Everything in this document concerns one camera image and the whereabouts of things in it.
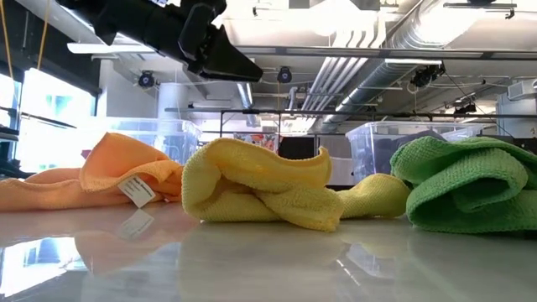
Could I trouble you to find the yellow hanging cord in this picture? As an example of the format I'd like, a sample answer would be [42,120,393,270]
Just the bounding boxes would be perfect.
[0,0,13,81]
[36,0,51,70]

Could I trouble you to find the floral printed box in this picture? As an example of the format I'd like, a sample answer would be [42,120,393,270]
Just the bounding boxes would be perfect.
[232,133,283,154]

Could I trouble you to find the green microfiber towel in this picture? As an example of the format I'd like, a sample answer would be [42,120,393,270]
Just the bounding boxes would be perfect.
[389,136,537,234]

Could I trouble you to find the long ceiling beam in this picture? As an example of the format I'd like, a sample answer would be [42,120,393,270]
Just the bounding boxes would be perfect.
[234,44,537,60]

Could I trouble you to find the black monitor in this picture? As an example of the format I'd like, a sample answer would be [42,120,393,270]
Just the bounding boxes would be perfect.
[279,136,316,160]

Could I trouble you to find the black ceiling camera mount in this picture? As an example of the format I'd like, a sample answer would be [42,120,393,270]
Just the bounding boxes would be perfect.
[409,62,446,89]

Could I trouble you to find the clear plastic bin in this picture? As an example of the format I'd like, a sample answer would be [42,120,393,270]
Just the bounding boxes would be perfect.
[107,117,203,167]
[346,121,483,185]

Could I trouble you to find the yellow microfiber towel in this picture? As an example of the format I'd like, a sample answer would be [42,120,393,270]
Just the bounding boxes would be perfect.
[180,138,411,233]

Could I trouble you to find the orange microfiber towel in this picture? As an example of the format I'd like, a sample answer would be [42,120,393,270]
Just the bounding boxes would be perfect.
[0,132,185,213]

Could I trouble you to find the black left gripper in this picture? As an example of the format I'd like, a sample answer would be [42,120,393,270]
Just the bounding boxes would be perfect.
[178,0,264,83]

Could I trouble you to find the silver ventilation duct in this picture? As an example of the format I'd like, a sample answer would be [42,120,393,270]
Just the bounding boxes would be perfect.
[321,0,446,133]

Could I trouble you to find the black metal rack frame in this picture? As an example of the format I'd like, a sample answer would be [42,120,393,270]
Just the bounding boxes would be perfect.
[165,107,537,146]

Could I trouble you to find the white wall unit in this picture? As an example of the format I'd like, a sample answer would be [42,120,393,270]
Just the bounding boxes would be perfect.
[507,78,537,101]

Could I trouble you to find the black round ceiling device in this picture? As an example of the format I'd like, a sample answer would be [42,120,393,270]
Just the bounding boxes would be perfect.
[137,70,156,89]
[276,65,294,84]

